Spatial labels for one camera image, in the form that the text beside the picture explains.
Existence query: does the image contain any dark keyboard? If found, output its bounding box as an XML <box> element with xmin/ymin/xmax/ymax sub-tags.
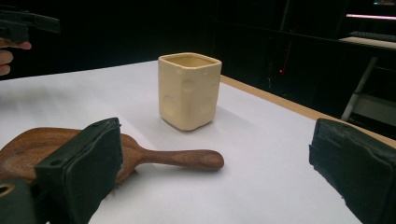
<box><xmin>348</xmin><ymin>30</ymin><xmax>396</xmax><ymax>43</ymax></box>

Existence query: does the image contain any white metal stand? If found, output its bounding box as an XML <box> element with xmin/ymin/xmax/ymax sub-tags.
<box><xmin>340</xmin><ymin>55</ymin><xmax>396</xmax><ymax>127</ymax></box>

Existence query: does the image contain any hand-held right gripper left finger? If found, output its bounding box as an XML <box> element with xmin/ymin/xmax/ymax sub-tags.
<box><xmin>35</xmin><ymin>117</ymin><xmax>123</xmax><ymax>224</ymax></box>

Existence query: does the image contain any brown wooden serving board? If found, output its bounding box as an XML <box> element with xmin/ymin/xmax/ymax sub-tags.
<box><xmin>0</xmin><ymin>126</ymin><xmax>225</xmax><ymax>184</ymax></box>

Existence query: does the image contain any cream square ceramic cup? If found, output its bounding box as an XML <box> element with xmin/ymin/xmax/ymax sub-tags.
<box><xmin>157</xmin><ymin>51</ymin><xmax>223</xmax><ymax>132</ymax></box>

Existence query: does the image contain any white table cover sheet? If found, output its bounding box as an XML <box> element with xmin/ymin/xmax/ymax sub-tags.
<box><xmin>0</xmin><ymin>60</ymin><xmax>363</xmax><ymax>224</ymax></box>

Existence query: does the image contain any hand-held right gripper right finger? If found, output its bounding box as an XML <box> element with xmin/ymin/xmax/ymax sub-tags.
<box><xmin>308</xmin><ymin>118</ymin><xmax>396</xmax><ymax>224</ymax></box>

